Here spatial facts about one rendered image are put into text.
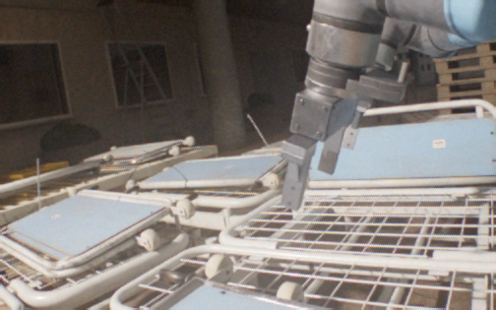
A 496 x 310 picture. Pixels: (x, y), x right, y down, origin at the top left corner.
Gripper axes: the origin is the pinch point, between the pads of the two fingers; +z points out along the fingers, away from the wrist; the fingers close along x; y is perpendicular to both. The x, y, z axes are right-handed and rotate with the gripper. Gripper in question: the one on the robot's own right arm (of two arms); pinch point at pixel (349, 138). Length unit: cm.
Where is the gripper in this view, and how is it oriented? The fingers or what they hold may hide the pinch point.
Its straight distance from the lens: 91.9
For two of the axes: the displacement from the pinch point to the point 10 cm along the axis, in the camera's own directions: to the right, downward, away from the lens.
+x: 2.6, -0.6, 9.6
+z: -2.7, 9.5, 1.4
